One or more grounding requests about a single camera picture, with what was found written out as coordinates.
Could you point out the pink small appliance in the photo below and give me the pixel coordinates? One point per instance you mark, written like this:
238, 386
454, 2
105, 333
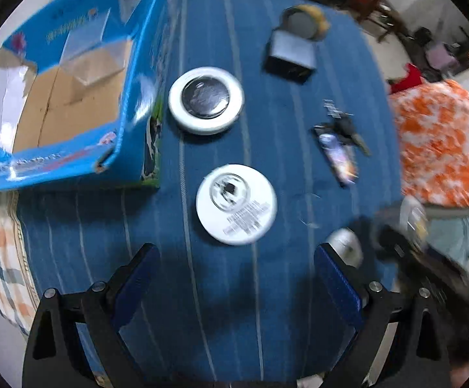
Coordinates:
439, 57

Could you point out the space print lighter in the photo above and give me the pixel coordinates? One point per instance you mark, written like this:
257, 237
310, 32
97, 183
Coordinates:
338, 155

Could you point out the brown wooden chair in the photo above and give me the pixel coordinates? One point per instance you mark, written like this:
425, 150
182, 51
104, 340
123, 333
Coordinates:
377, 12

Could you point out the plaid checkered cloth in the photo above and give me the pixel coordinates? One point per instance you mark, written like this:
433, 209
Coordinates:
18, 295

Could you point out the gold tape roll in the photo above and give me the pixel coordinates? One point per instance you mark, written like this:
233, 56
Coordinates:
305, 21

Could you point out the red cloth item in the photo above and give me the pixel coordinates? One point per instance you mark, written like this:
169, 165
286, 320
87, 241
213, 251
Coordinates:
412, 78

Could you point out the white tin black lid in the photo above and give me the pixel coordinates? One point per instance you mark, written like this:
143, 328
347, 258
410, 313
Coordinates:
206, 101

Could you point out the clear plastic box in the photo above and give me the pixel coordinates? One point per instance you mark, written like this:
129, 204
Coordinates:
88, 58

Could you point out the black car key bunch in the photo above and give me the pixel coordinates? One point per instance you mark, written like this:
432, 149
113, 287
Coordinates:
344, 126

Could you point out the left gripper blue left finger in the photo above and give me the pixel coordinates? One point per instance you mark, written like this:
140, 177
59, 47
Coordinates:
130, 282

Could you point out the silver round metal tin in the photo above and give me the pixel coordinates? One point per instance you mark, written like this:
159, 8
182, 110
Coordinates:
347, 246

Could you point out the blue milk carton box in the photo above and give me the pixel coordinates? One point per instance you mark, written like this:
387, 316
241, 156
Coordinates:
56, 133

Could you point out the blue striped tablecloth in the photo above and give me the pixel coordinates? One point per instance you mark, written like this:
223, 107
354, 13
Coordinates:
218, 312

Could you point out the white round labelled tin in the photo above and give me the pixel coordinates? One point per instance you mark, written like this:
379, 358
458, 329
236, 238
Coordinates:
236, 204

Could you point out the teal blanket pile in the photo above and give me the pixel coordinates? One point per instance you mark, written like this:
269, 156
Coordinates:
450, 237

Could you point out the black usb charger block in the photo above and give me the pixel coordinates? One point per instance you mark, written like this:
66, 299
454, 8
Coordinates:
290, 56

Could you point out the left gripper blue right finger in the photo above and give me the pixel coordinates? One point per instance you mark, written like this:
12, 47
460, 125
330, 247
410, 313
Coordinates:
342, 285

